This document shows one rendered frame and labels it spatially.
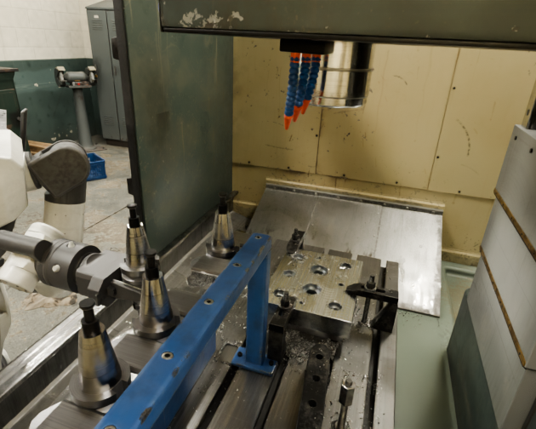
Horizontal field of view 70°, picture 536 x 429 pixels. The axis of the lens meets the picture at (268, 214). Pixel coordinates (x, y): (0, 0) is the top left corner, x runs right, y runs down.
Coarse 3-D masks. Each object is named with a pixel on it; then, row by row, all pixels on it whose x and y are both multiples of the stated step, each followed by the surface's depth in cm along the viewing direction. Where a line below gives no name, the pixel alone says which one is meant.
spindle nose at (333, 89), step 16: (336, 48) 71; (352, 48) 72; (368, 48) 73; (320, 64) 73; (336, 64) 72; (352, 64) 73; (368, 64) 75; (320, 80) 74; (336, 80) 74; (352, 80) 74; (368, 80) 77; (320, 96) 75; (336, 96) 75; (352, 96) 76
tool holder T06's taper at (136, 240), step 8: (128, 232) 61; (136, 232) 61; (144, 232) 62; (128, 240) 61; (136, 240) 61; (144, 240) 62; (128, 248) 61; (136, 248) 61; (144, 248) 62; (128, 256) 62; (136, 256) 62; (144, 256) 62; (128, 264) 62; (136, 264) 62; (144, 264) 62
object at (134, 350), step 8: (128, 336) 50; (136, 336) 50; (112, 344) 49; (120, 344) 49; (128, 344) 49; (136, 344) 49; (144, 344) 49; (152, 344) 49; (160, 344) 49; (120, 352) 47; (128, 352) 47; (136, 352) 47; (144, 352) 48; (152, 352) 48; (128, 360) 46; (136, 360) 46; (144, 360) 46; (136, 368) 45
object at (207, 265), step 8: (200, 256) 69; (208, 256) 69; (192, 264) 67; (200, 264) 67; (208, 264) 67; (216, 264) 67; (224, 264) 67; (200, 272) 65; (208, 272) 65; (216, 272) 64
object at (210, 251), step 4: (236, 240) 73; (208, 244) 71; (236, 244) 72; (208, 248) 70; (212, 248) 70; (232, 248) 70; (236, 248) 72; (208, 252) 70; (212, 252) 69; (216, 252) 69; (220, 252) 69; (224, 252) 69; (228, 252) 69; (232, 252) 69; (236, 252) 72; (216, 256) 69; (220, 256) 69; (224, 256) 69; (228, 256) 69; (232, 256) 71
